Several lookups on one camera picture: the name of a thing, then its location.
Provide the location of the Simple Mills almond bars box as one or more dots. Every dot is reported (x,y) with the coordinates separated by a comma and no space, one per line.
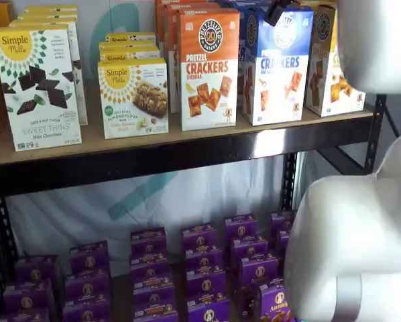
(128,44)
(130,36)
(133,100)
(130,53)

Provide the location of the purple snack boxes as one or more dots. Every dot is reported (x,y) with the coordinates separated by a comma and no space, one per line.
(120,292)

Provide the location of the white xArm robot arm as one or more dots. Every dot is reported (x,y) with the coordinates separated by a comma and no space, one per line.
(354,234)

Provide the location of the black metal shelf rack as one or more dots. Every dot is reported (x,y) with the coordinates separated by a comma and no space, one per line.
(153,167)

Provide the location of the Simple Mills Sweet Thins box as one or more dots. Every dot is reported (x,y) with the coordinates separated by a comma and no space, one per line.
(51,8)
(36,94)
(76,67)
(53,16)

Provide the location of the purple Annie's snack box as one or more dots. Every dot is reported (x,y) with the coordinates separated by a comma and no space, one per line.
(152,282)
(283,241)
(86,310)
(240,228)
(204,261)
(36,270)
(90,256)
(277,302)
(149,243)
(205,283)
(88,285)
(150,266)
(259,270)
(154,298)
(250,250)
(209,310)
(23,316)
(200,239)
(157,315)
(282,223)
(27,296)

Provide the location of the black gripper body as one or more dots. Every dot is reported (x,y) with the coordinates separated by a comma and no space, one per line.
(277,13)

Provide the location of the white backdrop sheet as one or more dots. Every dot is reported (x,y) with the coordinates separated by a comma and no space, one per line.
(86,208)

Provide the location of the wooden shelf board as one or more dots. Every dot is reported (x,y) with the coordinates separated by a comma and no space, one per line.
(120,146)

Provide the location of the gold pretzel crackers box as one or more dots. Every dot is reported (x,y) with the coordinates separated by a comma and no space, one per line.
(334,90)

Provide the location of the orange cheddar pretzel crackers box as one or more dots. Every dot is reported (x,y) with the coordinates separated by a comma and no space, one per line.
(207,67)
(171,50)
(159,20)

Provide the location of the blue sea salt crackers box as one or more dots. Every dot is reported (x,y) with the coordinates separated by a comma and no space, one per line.
(247,40)
(281,87)

